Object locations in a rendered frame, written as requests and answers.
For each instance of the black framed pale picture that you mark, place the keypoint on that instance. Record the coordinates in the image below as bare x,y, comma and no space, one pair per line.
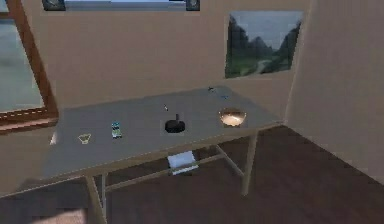
120,4

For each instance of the framed mountain landscape picture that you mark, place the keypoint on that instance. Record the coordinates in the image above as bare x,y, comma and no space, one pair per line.
261,43

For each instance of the brown wooden framed window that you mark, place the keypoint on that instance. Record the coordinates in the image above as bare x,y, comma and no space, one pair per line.
23,66

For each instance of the green blue small box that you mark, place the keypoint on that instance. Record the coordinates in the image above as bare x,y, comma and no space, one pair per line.
116,129

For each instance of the grey table with wooden legs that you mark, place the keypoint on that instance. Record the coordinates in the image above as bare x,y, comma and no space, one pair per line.
140,133

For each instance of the white box under table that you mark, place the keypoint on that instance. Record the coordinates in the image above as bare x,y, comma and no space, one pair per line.
181,162

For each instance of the small grey pen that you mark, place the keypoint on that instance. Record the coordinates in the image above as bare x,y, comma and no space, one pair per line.
165,107

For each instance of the small dark keys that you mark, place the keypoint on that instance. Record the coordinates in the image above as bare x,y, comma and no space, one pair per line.
211,89

